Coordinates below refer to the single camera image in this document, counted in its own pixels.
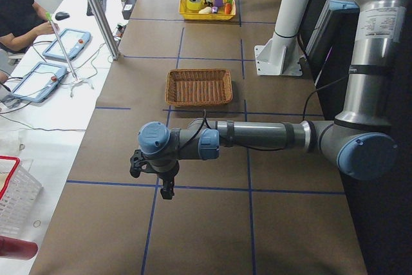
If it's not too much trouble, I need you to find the purple foam block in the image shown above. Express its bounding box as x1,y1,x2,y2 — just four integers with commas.
213,0,224,8

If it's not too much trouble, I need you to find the brown wicker basket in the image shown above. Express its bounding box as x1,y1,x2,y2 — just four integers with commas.
165,68,233,107

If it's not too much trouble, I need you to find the seated person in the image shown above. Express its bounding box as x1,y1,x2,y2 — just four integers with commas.
0,0,61,82

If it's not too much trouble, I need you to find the toy croissant bread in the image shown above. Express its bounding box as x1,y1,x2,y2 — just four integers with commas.
198,6,211,14

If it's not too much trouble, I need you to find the teach pendant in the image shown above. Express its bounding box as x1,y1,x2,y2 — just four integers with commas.
10,62,68,103
42,28,91,61

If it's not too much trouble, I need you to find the toy panda figure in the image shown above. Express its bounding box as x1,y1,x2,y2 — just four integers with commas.
203,0,213,7

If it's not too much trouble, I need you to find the white plastic crate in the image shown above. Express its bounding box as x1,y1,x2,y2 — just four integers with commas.
1,155,42,238

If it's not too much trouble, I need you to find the yellow plastic basket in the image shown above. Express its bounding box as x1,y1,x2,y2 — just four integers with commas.
179,0,236,21

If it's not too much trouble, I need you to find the red bottle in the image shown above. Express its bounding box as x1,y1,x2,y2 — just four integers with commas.
0,236,38,260

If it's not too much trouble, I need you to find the toy carrot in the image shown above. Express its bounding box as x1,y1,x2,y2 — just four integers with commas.
224,0,233,15

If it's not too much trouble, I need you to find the black box device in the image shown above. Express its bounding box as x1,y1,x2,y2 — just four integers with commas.
122,0,136,20

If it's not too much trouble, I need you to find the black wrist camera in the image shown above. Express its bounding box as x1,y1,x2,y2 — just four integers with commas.
129,149,153,178

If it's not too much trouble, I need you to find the black computer mouse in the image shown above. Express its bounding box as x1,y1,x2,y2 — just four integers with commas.
55,12,70,21

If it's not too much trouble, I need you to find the clear packing tape roll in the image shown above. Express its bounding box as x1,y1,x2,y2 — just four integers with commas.
186,0,203,12

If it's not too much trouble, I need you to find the teach pendant far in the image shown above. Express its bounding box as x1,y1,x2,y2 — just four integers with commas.
42,28,91,61

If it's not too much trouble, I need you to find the aluminium post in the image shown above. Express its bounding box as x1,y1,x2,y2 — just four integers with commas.
88,0,120,61

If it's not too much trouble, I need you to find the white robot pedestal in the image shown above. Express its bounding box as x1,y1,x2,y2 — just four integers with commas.
254,0,310,77

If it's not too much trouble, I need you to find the teach pendant near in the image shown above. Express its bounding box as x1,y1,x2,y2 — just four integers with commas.
10,62,68,103

